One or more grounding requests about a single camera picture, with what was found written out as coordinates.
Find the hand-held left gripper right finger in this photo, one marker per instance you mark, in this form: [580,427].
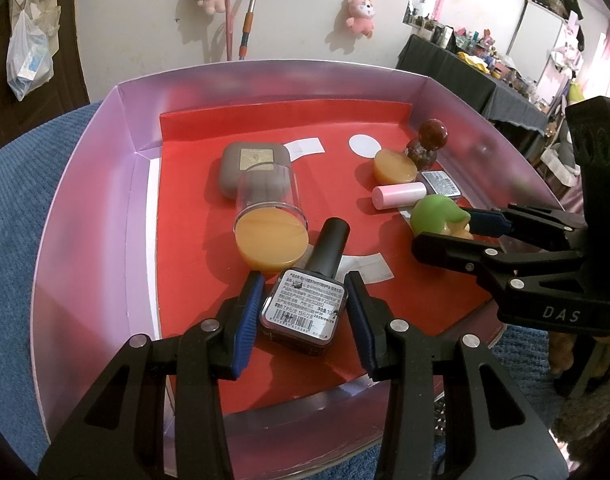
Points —
[359,325]

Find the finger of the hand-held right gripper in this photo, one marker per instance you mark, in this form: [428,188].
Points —
[450,252]
[487,221]

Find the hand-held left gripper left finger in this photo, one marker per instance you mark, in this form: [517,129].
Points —
[247,325]

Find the green and yellow turtle toy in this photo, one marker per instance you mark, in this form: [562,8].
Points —
[432,215]

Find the dark nail polish bottle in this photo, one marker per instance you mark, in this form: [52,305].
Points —
[305,310]

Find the pink nail polish bottle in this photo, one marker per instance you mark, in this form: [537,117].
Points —
[397,195]

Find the clear jar with orange lid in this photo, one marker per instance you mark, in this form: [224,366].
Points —
[270,240]

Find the orange round disc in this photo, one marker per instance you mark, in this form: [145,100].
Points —
[395,167]

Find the pink tray box red liner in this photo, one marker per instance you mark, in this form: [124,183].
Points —
[85,210]

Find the dark red round-cap bottle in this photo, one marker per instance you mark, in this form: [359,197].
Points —
[432,135]

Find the silver studded cylinder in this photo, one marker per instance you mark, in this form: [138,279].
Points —
[439,417]

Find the table with black cloth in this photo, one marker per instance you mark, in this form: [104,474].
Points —
[450,85]

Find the grey-brown rounded case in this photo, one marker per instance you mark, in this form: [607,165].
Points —
[230,180]

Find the clutter of small bottles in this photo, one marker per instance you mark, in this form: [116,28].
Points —
[480,45]

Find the white board panel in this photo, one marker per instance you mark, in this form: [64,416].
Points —
[537,40]

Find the beige fluffy rug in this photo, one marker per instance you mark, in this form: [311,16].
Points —
[590,425]

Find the pink plush toy with horns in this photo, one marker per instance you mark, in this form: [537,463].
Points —
[361,15]

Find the pink stick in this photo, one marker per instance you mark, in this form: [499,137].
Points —
[228,25]

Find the dark brown door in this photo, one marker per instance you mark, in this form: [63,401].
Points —
[70,50]

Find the white plastic bag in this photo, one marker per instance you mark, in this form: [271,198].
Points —
[27,60]

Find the crumpled clear plastic strip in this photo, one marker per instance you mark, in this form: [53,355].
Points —
[32,2]

